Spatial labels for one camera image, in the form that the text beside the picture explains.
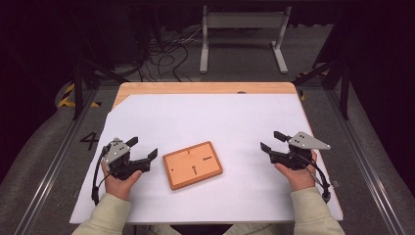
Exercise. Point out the yellow black hazard tape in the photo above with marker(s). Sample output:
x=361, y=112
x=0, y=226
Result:
x=67, y=94

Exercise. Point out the person's left hand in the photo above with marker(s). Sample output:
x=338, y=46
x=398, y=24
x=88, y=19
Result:
x=119, y=186

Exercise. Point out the wooden table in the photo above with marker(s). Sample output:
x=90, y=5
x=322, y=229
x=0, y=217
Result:
x=202, y=87

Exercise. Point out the wooden framed board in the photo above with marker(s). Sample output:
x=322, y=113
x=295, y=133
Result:
x=192, y=165

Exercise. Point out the aluminium floor rail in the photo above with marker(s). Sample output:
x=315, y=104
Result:
x=49, y=169
x=368, y=169

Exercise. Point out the grey metal stand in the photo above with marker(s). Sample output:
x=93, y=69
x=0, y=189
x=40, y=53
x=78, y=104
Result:
x=244, y=20

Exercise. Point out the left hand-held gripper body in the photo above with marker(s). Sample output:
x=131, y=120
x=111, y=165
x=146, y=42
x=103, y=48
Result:
x=121, y=163

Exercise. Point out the person's right hand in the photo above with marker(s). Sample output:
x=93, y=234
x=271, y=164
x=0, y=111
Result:
x=298, y=178

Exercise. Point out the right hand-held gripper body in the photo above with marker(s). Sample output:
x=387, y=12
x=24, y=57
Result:
x=295, y=156

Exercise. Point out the black metal frame stand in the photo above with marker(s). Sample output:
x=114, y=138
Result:
x=344, y=88
x=78, y=84

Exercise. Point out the white paper sheet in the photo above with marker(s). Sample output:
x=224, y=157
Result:
x=202, y=120

